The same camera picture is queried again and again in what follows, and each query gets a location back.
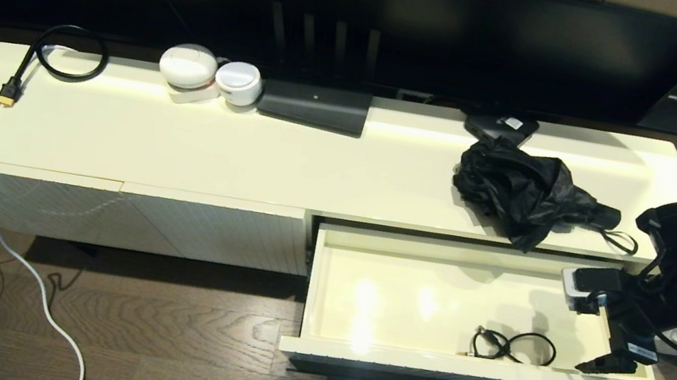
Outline short black USB cable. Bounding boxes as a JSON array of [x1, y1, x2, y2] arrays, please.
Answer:
[[464, 322, 560, 372]]

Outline black umbrella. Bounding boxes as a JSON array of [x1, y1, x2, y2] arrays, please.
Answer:
[[442, 128, 654, 272]]

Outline white fluted drawer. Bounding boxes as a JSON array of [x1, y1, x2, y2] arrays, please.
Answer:
[[277, 207, 677, 380]]

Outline white TV cabinet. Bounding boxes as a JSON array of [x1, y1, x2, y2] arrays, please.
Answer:
[[0, 23, 677, 350]]

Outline small black box white label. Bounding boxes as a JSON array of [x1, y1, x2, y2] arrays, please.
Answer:
[[462, 106, 541, 151]]

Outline black television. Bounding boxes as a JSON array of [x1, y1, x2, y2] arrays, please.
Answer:
[[0, 0, 677, 148]]

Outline black flat set-top box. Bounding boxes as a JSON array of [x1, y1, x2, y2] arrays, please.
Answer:
[[253, 75, 374, 140]]

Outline small white round device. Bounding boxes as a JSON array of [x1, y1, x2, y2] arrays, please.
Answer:
[[211, 58, 266, 110]]

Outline large white round device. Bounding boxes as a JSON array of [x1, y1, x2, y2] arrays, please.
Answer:
[[155, 39, 222, 97]]

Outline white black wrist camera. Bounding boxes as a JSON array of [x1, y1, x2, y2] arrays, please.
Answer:
[[556, 260, 626, 320]]

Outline black HDMI cable yellow plug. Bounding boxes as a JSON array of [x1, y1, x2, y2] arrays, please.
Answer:
[[0, 14, 113, 124]]

